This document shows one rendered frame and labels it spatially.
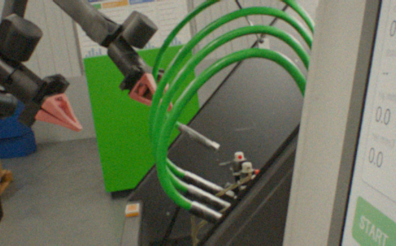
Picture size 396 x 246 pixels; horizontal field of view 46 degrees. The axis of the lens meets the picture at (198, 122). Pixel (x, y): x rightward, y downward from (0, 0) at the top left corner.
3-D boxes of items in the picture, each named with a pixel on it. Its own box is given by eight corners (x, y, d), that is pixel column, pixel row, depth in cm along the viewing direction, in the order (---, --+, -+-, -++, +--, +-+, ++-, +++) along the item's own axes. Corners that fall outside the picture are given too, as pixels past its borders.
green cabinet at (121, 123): (200, 162, 519) (184, 43, 497) (209, 185, 435) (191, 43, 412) (114, 175, 512) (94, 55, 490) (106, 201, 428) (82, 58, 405)
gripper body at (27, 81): (52, 83, 82) (19, 56, 83) (23, 127, 85) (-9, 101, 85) (68, 79, 89) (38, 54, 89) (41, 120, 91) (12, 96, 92)
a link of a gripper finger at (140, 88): (184, 97, 102) (160, 69, 105) (164, 96, 96) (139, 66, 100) (168, 120, 104) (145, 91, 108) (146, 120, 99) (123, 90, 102)
